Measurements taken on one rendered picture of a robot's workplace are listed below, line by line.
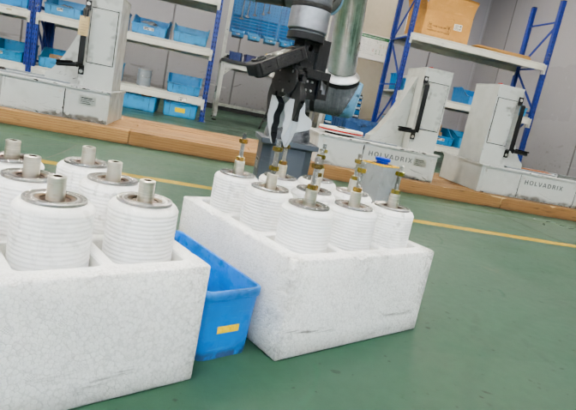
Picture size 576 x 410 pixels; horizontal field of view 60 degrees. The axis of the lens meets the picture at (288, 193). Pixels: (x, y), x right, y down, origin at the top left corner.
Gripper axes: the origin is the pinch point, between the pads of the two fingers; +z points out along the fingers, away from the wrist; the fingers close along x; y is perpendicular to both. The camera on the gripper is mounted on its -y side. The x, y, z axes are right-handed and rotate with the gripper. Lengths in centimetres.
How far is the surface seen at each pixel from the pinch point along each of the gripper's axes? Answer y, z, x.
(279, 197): -0.4, 10.6, -4.5
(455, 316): 50, 35, -18
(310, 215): -1.9, 10.7, -15.7
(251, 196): -4.0, 11.6, -0.9
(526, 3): 785, -245, 399
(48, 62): 75, 4, 499
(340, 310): 6.7, 27.4, -19.4
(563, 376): 48, 35, -44
